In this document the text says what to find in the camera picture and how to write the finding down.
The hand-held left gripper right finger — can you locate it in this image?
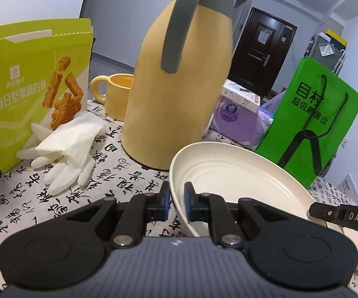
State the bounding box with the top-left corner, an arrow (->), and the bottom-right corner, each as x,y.
185,183 -> 306,249

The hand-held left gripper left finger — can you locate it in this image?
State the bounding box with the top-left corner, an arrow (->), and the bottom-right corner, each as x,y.
52,181 -> 171,249

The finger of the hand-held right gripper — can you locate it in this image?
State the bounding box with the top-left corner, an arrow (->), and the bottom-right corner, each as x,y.
308,202 -> 342,224

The purple tissue pack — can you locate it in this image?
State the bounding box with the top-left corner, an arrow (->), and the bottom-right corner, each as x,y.
208,95 -> 274,149

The green paper bag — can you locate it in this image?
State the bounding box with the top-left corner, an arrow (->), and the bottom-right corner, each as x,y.
255,56 -> 358,188

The yellow thermos jug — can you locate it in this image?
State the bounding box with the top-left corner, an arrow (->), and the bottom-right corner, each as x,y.
121,0 -> 243,171

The yellow mug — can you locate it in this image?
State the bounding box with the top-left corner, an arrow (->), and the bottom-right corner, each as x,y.
90,73 -> 134,121

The small white box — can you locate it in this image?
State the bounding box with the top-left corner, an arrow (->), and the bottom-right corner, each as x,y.
221,79 -> 261,113

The purple jacket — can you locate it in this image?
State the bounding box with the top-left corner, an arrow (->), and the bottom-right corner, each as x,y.
261,87 -> 289,109

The white umbrella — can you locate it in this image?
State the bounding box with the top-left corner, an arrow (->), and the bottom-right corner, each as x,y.
333,49 -> 347,75

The grey refrigerator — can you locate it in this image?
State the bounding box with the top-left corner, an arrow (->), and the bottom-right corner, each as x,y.
303,32 -> 348,75

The dark entrance door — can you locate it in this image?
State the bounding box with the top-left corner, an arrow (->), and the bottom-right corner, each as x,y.
228,7 -> 298,97

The green snack box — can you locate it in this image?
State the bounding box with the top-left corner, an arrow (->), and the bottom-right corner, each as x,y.
0,18 -> 94,174

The yellow box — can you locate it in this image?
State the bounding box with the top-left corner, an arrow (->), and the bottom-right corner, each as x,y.
324,29 -> 348,46

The grey interior door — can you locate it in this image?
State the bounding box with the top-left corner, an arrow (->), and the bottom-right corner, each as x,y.
235,0 -> 248,42

